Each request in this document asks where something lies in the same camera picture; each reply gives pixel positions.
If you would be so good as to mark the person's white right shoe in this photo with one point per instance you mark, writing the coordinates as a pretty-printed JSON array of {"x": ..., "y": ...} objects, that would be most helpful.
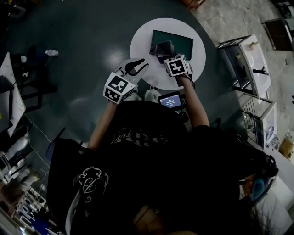
[{"x": 151, "y": 94}]

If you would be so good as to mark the clear plastic water bottle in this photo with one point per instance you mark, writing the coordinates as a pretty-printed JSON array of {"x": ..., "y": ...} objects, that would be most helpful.
[{"x": 52, "y": 53}]

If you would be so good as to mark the small display screen device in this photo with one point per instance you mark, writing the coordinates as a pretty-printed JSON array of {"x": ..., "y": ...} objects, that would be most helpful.
[{"x": 170, "y": 99}]

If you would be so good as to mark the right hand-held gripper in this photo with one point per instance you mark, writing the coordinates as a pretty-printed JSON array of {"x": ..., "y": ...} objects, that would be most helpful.
[{"x": 176, "y": 66}]

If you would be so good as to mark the person's white left shoe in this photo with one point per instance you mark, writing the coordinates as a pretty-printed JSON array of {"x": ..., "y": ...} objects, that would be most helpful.
[{"x": 135, "y": 96}]

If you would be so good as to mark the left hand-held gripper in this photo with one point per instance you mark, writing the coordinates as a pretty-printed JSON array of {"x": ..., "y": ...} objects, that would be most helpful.
[{"x": 117, "y": 88}]

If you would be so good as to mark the person's left forearm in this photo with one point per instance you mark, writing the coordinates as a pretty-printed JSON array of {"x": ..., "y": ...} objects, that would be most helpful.
[{"x": 101, "y": 128}]

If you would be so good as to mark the microfiber cloth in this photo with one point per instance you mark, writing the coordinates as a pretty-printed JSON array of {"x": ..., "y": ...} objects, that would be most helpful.
[{"x": 163, "y": 48}]

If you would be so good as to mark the dark green rectangular box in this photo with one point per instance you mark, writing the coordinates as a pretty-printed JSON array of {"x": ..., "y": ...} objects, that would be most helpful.
[{"x": 182, "y": 42}]

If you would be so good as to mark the white cabinet with metal rack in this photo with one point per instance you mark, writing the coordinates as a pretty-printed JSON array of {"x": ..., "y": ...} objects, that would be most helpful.
[{"x": 264, "y": 121}]

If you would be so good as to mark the white desk with items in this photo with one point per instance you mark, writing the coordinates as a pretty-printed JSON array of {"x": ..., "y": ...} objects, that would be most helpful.
[{"x": 255, "y": 64}]

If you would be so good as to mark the person's black printed shirt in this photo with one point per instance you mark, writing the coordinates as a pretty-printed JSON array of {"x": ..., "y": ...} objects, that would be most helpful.
[{"x": 149, "y": 172}]

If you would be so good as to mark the white marble-look table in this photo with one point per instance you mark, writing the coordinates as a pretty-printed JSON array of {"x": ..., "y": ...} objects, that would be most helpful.
[{"x": 12, "y": 98}]

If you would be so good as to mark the person's right forearm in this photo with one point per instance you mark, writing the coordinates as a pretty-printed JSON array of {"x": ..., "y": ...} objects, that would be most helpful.
[{"x": 195, "y": 105}]

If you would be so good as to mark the black faucet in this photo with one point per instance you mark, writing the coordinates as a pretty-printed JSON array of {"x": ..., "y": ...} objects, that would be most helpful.
[{"x": 260, "y": 71}]

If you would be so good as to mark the dark wooden cabinet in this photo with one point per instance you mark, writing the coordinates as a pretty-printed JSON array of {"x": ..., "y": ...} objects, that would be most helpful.
[{"x": 279, "y": 34}]

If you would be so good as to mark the person's white shoe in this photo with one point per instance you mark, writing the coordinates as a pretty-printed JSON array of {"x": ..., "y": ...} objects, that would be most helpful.
[
  {"x": 151, "y": 94},
  {"x": 135, "y": 96}
]

